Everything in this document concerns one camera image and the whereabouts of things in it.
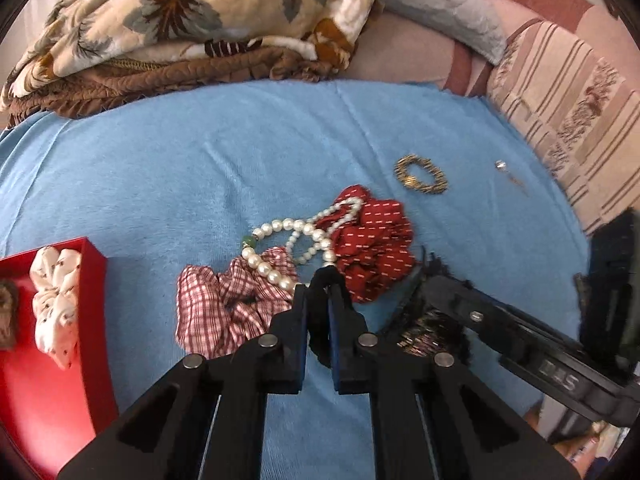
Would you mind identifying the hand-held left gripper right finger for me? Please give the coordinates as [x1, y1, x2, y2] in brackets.
[327, 284, 581, 480]

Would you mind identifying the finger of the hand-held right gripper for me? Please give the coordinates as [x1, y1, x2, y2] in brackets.
[422, 275, 640, 418]
[575, 209, 640, 378]

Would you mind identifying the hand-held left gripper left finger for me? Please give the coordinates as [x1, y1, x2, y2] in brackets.
[57, 284, 308, 480]

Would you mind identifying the black hair tie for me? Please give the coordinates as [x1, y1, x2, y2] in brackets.
[306, 265, 346, 367]

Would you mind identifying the large pearl bracelet green bead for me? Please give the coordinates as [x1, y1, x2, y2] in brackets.
[241, 217, 338, 292]

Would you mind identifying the black beaded hair clip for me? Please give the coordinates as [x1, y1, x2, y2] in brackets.
[380, 246, 476, 366]

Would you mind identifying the red plaid scrunchie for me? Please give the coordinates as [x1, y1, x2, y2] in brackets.
[175, 247, 301, 360]

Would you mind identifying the red dotted scrunchie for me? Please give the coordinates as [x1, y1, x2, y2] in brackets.
[312, 185, 417, 303]

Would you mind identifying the small pearl bracelet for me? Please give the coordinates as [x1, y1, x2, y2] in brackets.
[286, 196, 364, 267]

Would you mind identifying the gold beaded bracelet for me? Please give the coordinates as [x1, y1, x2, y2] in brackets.
[394, 154, 448, 195]

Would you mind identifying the red tray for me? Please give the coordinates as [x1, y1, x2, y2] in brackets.
[0, 237, 121, 480]

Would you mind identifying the small silver pin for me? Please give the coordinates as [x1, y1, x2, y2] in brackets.
[495, 160, 528, 196]

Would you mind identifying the striped beige cushion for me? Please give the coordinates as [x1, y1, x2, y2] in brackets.
[485, 20, 640, 236]

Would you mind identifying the blue cloth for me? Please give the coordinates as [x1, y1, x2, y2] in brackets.
[0, 80, 593, 480]

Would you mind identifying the white patterned scrunchie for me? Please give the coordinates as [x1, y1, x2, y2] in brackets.
[29, 247, 83, 371]

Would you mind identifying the brown furry scrunchie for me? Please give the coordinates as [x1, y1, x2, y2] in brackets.
[0, 280, 21, 351]

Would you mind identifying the pink bed sheet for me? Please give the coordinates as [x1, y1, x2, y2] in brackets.
[345, 7, 496, 97]

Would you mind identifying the brown quilted blanket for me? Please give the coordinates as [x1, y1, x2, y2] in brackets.
[0, 37, 336, 128]

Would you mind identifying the grey pillow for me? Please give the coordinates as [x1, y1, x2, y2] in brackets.
[380, 0, 508, 66]

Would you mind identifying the floral leaf blanket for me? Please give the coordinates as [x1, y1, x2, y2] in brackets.
[0, 0, 386, 111]

